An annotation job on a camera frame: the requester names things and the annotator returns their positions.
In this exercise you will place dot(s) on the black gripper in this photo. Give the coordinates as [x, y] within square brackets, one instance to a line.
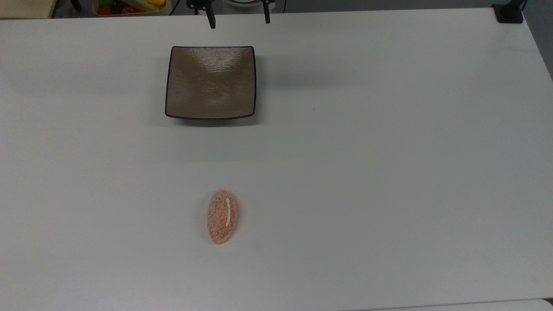
[196, 3]

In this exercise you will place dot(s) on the orange speckled bread loaf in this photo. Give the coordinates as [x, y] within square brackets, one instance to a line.
[218, 216]

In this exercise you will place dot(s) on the square brown ceramic plate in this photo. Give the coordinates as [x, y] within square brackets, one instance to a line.
[210, 84]

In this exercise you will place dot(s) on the yellow toy fruit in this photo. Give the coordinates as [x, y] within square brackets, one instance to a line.
[156, 2]

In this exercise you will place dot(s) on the beige box of toy fruit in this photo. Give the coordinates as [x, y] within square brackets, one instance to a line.
[131, 12]

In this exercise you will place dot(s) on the red toy tomato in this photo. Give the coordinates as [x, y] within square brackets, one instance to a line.
[128, 9]
[105, 11]

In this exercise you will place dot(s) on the green toy fruit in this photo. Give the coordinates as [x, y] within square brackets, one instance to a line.
[106, 2]

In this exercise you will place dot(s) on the black stand leg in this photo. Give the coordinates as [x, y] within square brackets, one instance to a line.
[76, 4]

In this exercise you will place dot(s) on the beige wooden board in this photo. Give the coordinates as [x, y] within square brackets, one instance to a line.
[26, 8]

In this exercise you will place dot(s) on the black table clamp mount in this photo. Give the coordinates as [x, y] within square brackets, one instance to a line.
[508, 13]

